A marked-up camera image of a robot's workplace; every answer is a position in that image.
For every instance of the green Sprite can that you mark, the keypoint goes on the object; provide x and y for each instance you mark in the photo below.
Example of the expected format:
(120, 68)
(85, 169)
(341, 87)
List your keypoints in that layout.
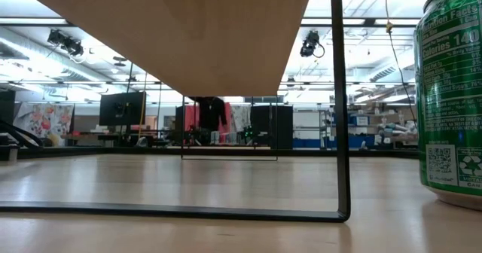
(448, 95)

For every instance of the background black robot arm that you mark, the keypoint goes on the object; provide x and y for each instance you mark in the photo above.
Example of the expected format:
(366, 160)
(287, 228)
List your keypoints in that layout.
(249, 132)

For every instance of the wooden shelf with black legs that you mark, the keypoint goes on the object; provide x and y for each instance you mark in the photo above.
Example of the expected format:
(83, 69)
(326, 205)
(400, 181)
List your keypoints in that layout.
(211, 38)

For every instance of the white patterned cloth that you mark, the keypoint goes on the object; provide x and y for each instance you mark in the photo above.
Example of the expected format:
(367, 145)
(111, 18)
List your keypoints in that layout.
(241, 117)

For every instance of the person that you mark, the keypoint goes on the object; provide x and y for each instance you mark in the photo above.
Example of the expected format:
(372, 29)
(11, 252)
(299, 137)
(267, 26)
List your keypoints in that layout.
(209, 113)

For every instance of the black cabinet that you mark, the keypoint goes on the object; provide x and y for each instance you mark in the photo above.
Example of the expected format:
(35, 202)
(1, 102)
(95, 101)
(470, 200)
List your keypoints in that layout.
(280, 127)

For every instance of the orange-red draped cloth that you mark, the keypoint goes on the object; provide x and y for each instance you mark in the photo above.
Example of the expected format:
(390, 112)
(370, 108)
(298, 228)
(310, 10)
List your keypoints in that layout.
(192, 117)

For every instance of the blue storage bins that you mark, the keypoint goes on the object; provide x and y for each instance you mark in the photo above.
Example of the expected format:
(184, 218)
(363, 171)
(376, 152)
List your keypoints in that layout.
(305, 143)

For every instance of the metal storage rack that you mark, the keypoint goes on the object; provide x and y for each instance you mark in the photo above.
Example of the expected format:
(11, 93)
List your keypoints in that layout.
(327, 127)

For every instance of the black computer monitor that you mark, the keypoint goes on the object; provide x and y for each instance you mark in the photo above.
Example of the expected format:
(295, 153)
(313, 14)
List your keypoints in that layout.
(120, 108)

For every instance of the round dark ceiling fixture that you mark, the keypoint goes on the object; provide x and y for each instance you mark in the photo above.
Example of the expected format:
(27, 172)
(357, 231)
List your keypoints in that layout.
(119, 58)
(119, 64)

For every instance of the background desk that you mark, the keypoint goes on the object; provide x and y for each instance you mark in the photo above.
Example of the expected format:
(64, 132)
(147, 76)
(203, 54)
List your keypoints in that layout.
(94, 137)

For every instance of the cluttered background workbench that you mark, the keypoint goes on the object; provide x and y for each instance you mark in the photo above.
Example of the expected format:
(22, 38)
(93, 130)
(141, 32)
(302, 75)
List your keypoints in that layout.
(395, 130)

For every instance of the floral patterned cloth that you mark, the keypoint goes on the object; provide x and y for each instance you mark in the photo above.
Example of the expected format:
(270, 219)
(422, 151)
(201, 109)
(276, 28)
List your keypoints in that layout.
(45, 123)

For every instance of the black upright panel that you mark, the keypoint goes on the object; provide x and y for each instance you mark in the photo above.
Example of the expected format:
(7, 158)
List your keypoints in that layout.
(7, 110)

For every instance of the black ceiling-mounted camera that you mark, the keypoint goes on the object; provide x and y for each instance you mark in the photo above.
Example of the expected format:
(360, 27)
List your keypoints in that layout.
(68, 44)
(309, 44)

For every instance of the black aluminium table frame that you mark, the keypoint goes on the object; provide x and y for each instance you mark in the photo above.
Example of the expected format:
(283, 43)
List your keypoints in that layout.
(113, 151)

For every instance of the silver metal bracket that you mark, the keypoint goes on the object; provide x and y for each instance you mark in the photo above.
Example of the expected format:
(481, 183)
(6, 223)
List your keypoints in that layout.
(13, 154)

